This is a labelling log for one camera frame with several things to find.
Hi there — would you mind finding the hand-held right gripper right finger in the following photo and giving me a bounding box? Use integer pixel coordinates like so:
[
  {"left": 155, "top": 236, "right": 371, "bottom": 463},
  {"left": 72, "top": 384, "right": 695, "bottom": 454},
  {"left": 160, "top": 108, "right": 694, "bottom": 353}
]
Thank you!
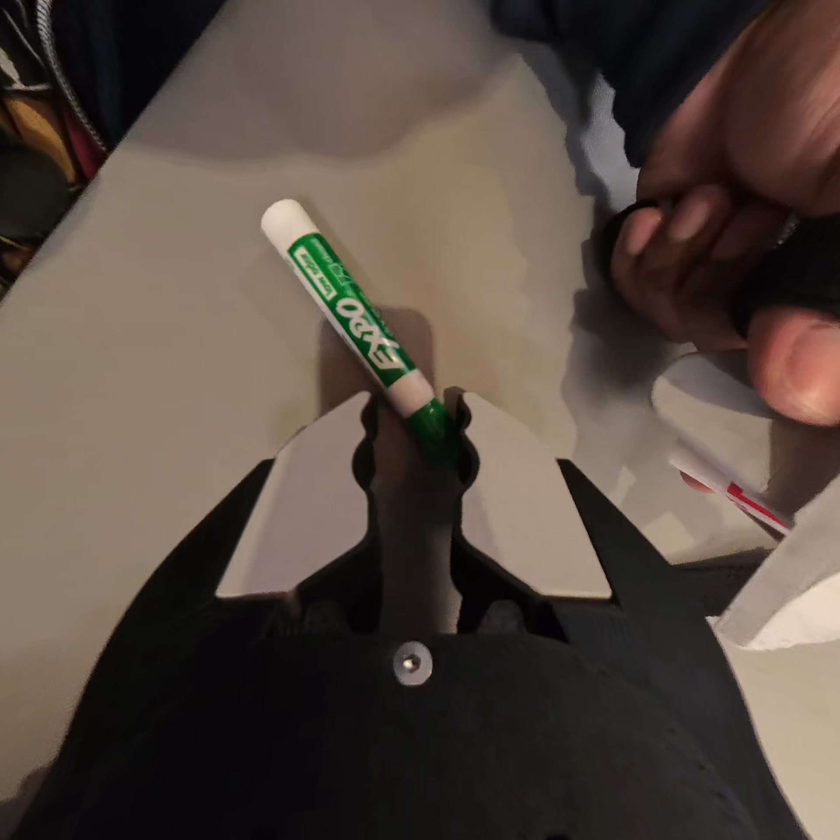
[{"left": 453, "top": 389, "right": 615, "bottom": 605}]

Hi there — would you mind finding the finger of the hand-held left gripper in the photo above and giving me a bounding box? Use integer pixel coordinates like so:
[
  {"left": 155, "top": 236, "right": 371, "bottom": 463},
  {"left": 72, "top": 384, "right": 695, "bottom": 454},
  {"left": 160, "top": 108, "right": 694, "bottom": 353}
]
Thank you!
[
  {"left": 713, "top": 510, "right": 840, "bottom": 653},
  {"left": 650, "top": 350, "right": 791, "bottom": 484}
]

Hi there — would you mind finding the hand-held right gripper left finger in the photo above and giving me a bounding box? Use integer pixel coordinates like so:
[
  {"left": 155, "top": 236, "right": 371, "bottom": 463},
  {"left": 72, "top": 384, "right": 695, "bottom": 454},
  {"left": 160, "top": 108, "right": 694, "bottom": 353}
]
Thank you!
[{"left": 217, "top": 392, "right": 382, "bottom": 602}]

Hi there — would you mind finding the red marker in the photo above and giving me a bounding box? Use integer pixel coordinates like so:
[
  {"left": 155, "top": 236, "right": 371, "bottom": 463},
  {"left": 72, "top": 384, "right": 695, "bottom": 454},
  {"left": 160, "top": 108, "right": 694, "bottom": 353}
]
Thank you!
[{"left": 667, "top": 447, "right": 796, "bottom": 536}]

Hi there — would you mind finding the green marker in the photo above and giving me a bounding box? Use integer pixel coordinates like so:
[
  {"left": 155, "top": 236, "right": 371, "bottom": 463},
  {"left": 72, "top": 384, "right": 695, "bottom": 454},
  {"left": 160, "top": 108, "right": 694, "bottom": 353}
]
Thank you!
[{"left": 260, "top": 200, "right": 460, "bottom": 467}]

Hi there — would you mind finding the person's left forearm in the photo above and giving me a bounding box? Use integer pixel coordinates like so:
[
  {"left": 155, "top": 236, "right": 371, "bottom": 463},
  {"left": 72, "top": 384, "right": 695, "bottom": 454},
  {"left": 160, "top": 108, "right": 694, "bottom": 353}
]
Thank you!
[{"left": 493, "top": 0, "right": 788, "bottom": 165}]

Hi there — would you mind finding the person's left hand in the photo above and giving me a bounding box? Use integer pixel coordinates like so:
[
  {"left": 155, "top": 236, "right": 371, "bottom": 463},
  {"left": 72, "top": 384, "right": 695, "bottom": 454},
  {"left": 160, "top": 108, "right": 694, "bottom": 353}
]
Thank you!
[{"left": 608, "top": 0, "right": 840, "bottom": 427}]

